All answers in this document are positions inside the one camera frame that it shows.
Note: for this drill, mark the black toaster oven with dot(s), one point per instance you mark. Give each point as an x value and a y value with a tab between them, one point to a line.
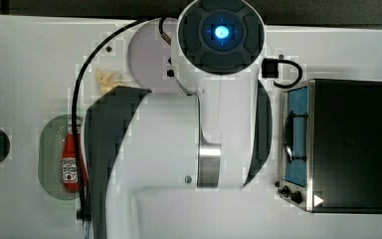
332	147

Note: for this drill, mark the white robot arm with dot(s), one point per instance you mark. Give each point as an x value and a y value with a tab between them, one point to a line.
215	132

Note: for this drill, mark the lilac round plate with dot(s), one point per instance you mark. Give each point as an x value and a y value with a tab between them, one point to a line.
148	58

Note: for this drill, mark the grey-green oval strainer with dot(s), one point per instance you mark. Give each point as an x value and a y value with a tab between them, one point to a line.
50	152

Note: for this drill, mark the black connector with cable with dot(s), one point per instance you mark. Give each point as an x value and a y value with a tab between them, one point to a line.
270	69

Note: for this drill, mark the red plush ketchup bottle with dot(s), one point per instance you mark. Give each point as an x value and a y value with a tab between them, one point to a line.
70	175

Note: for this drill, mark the yellow plush banana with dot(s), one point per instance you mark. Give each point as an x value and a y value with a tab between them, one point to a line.
107	81

